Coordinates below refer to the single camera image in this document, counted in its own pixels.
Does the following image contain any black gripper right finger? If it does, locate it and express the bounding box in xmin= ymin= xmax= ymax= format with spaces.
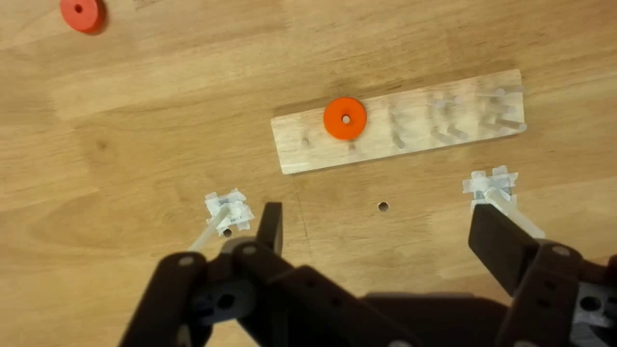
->
xmin=468 ymin=204 xmax=617 ymax=347

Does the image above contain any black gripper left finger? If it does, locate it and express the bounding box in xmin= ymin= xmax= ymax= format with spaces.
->
xmin=119 ymin=202 xmax=412 ymax=347

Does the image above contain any orange disc with hole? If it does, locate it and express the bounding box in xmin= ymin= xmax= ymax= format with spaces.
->
xmin=321 ymin=96 xmax=368 ymax=140

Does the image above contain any wooden peg board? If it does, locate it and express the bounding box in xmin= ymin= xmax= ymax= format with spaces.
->
xmin=269 ymin=69 xmax=526 ymax=175

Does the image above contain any clear peg stand near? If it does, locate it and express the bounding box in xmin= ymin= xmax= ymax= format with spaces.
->
xmin=190 ymin=189 xmax=254 ymax=250

